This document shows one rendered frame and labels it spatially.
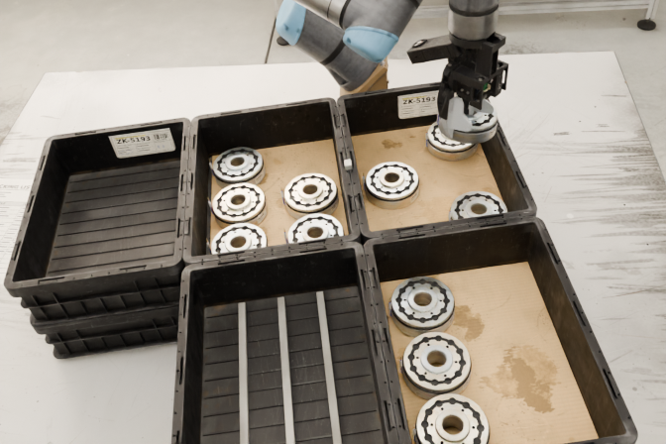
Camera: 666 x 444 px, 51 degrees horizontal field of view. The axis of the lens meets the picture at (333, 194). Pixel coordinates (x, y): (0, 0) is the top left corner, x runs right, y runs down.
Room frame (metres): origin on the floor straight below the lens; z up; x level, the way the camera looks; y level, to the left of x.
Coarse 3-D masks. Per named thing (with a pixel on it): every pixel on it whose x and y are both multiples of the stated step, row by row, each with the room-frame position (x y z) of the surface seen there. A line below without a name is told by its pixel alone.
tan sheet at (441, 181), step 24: (360, 144) 1.11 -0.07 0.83; (384, 144) 1.10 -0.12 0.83; (408, 144) 1.09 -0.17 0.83; (480, 144) 1.06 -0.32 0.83; (360, 168) 1.03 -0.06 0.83; (432, 168) 1.01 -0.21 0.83; (456, 168) 1.00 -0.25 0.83; (480, 168) 0.99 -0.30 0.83; (432, 192) 0.94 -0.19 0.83; (456, 192) 0.93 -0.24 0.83; (384, 216) 0.89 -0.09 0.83; (408, 216) 0.89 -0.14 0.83; (432, 216) 0.88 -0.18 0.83
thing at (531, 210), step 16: (352, 96) 1.15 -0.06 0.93; (368, 96) 1.14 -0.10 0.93; (352, 144) 1.00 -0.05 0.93; (352, 160) 0.97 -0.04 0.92; (512, 160) 0.90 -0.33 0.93; (352, 176) 0.91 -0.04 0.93; (528, 192) 0.81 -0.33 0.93; (528, 208) 0.78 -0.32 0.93; (368, 224) 0.79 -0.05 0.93; (432, 224) 0.77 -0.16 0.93; (448, 224) 0.76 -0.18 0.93; (464, 224) 0.76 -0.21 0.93
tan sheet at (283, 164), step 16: (304, 144) 1.13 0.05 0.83; (320, 144) 1.13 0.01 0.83; (272, 160) 1.10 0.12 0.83; (288, 160) 1.09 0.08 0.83; (304, 160) 1.08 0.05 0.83; (320, 160) 1.08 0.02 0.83; (272, 176) 1.04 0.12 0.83; (288, 176) 1.04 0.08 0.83; (336, 176) 1.02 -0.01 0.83; (272, 192) 1.00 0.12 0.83; (272, 208) 0.95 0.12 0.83; (336, 208) 0.93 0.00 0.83; (272, 224) 0.91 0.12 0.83; (288, 224) 0.90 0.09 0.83; (272, 240) 0.87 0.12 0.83
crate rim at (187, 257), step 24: (192, 120) 1.13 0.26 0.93; (336, 120) 1.07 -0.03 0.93; (192, 144) 1.06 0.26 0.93; (336, 144) 1.00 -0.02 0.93; (192, 168) 0.98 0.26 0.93; (192, 192) 0.92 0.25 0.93; (192, 216) 0.86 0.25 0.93; (192, 240) 0.81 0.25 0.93; (312, 240) 0.77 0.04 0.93; (336, 240) 0.76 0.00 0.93; (360, 240) 0.77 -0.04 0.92
